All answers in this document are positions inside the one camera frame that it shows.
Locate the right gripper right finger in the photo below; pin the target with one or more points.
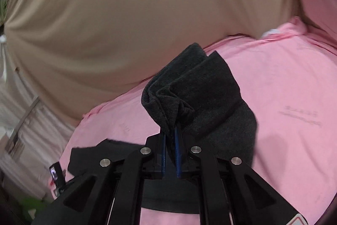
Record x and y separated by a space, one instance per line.
230 191

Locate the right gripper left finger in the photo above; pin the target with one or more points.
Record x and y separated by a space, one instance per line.
111 192

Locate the dark grey pants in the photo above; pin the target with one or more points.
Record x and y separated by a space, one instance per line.
195 91

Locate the white curtain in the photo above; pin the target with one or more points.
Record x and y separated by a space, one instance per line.
32 136

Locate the pink bed quilt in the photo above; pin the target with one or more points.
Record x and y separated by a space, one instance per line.
288 79

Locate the beige padded headboard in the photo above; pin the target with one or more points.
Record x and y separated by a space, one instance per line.
77 54

